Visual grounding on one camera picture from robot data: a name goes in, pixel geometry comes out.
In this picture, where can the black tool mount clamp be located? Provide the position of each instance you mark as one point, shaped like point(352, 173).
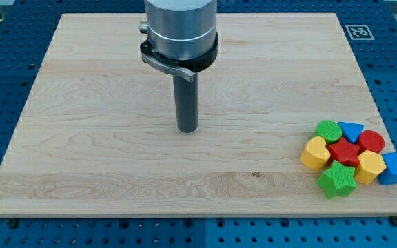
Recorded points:
point(185, 69)

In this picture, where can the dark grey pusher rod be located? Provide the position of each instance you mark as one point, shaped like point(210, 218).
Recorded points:
point(186, 103)

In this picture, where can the light wooden board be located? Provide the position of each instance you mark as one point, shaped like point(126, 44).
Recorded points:
point(97, 137)

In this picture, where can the yellow heart block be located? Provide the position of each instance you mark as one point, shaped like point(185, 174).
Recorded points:
point(315, 154)

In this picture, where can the green cylinder block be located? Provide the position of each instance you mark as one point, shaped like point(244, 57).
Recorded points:
point(329, 130)

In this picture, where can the red star block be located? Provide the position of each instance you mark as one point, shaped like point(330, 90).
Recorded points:
point(344, 152)

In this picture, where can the blue triangle block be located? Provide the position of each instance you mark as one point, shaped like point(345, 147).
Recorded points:
point(351, 131)

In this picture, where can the green star block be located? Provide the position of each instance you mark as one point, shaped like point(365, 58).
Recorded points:
point(338, 180)

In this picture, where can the white fiducial marker tag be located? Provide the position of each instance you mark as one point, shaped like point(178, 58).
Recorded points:
point(359, 32)

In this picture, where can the red cylinder block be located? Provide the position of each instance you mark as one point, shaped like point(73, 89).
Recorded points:
point(370, 140)

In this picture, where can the yellow hexagon block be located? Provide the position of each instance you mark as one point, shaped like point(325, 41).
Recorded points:
point(371, 165)

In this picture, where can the black bolt front left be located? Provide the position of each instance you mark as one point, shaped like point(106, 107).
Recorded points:
point(13, 223)

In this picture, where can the black bolt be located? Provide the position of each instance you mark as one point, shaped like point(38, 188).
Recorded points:
point(13, 223)
point(393, 220)

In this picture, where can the blue cube block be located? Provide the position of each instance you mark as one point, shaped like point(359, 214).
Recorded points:
point(389, 176)

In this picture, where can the black bolt front right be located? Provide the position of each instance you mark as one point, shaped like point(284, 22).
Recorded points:
point(393, 220)

